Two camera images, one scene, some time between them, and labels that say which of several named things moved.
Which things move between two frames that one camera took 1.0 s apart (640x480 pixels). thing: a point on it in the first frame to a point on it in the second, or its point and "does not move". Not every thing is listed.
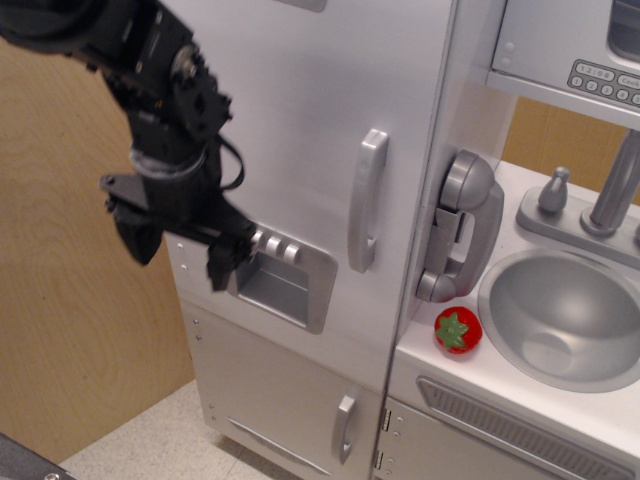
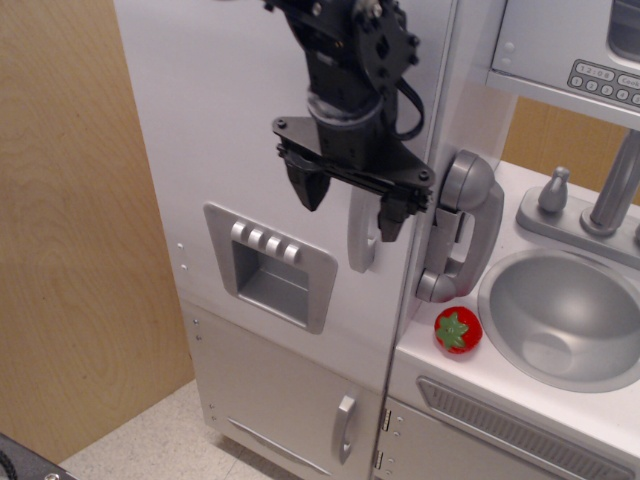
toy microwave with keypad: [578, 57] does not move
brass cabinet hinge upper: [385, 424] does not move
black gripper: [195, 205] to [370, 157]
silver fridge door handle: [366, 200] does not move
